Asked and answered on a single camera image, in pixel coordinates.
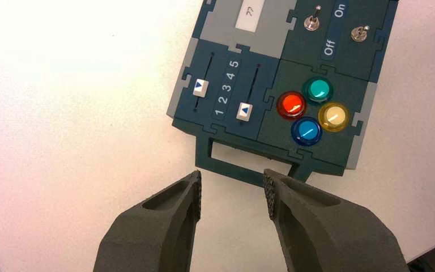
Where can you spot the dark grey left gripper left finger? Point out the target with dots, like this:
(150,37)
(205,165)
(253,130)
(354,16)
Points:
(153,232)

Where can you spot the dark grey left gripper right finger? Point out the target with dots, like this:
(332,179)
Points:
(330,236)

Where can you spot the silver metal toggle switch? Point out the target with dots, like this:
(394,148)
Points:
(311,22)
(359,34)

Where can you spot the blue round push button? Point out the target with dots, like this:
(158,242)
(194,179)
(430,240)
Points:
(306,131)

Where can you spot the yellow round push button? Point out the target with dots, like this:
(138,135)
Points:
(334,117)

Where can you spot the red round push button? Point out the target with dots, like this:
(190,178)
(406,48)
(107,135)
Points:
(291,105)

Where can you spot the green round push button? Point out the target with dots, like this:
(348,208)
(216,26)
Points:
(318,90)

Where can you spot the white slider knob blue triangle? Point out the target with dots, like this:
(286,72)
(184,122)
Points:
(244,112)
(200,88)

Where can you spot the teal and grey task board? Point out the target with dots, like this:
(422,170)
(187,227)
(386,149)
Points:
(300,64)

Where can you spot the small white number display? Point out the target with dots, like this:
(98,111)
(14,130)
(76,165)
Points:
(250,15)

